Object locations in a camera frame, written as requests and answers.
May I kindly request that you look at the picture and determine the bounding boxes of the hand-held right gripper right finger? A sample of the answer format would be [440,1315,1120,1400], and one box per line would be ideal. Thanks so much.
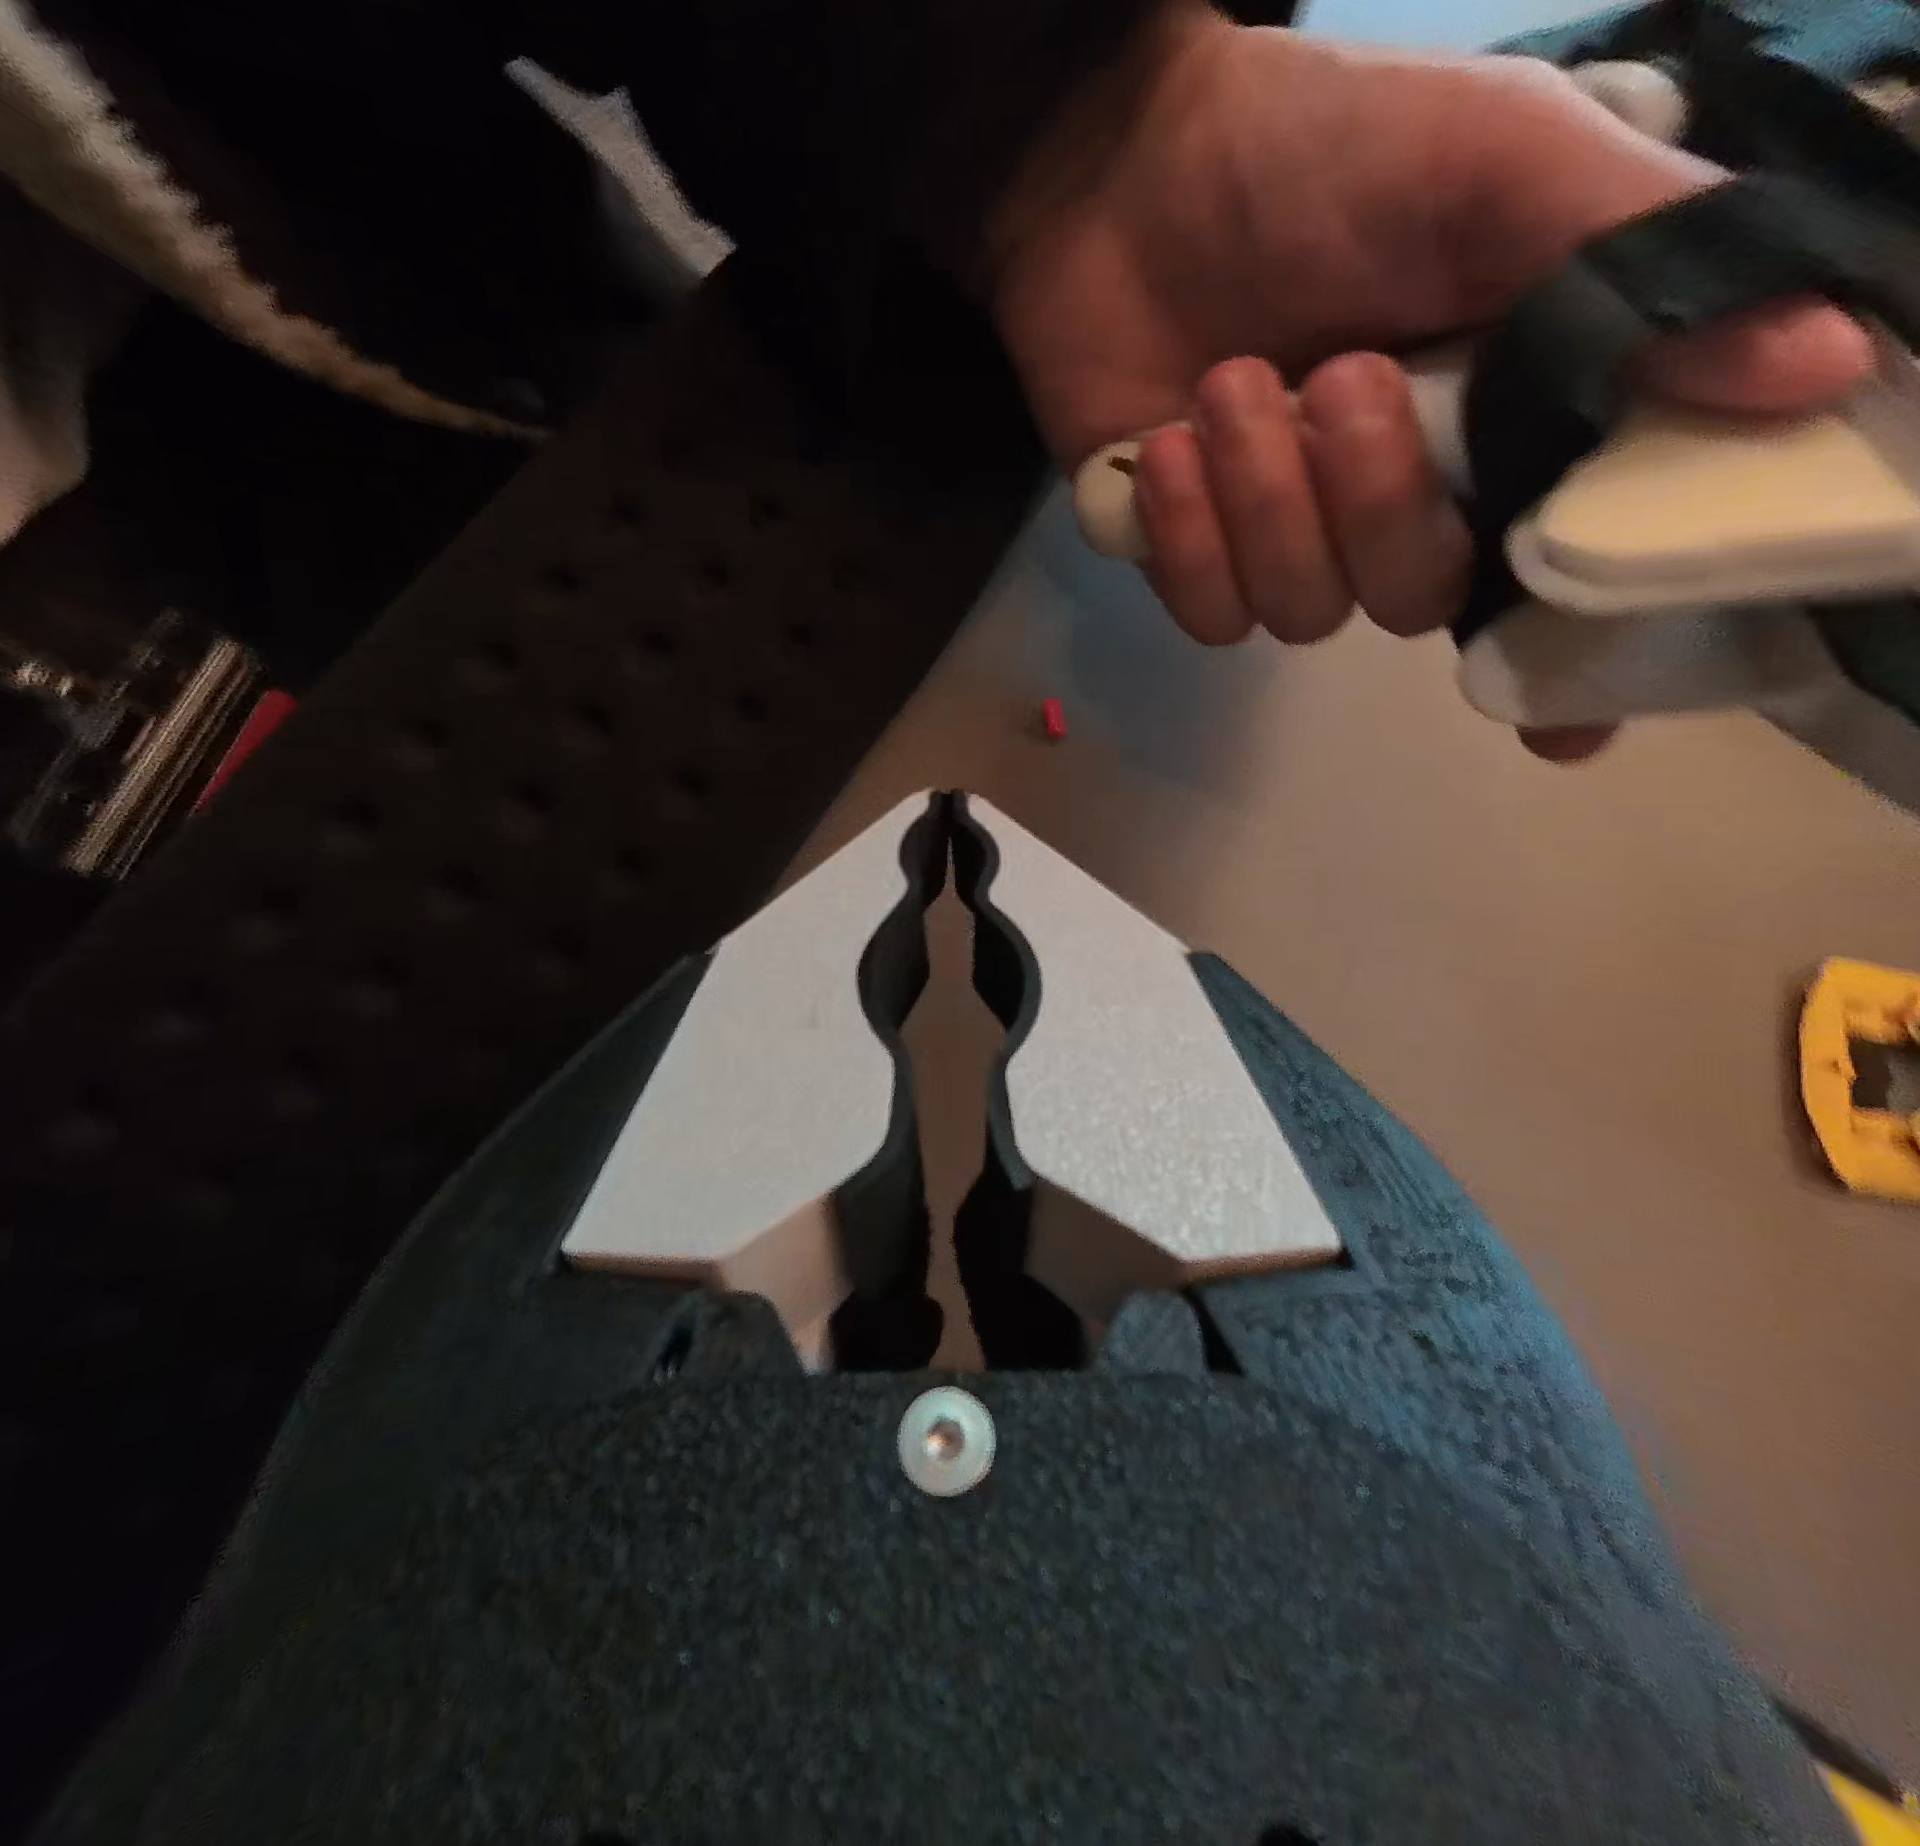
[950,790,1343,1374]

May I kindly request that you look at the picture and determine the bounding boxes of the metal frame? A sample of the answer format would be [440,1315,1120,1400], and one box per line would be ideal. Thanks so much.
[0,609,293,880]

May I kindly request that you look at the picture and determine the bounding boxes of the person's black jacket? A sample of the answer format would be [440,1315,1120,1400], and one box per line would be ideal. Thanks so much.
[0,0,902,528]

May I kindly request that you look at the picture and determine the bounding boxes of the black perforated panel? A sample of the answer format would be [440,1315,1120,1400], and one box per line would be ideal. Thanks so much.
[0,270,1051,1803]

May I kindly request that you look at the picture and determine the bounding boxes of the person's left hand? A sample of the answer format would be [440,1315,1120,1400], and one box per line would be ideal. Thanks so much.
[981,0,1878,652]

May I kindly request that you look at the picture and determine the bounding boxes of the grey desk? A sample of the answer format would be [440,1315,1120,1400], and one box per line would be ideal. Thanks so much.
[780,0,1920,1819]

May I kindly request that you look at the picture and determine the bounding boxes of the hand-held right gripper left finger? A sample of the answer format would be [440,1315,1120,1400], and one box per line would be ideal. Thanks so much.
[561,790,957,1374]

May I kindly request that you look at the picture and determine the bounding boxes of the yellow car roof panel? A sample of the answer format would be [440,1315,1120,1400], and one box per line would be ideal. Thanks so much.
[1798,958,1920,1204]

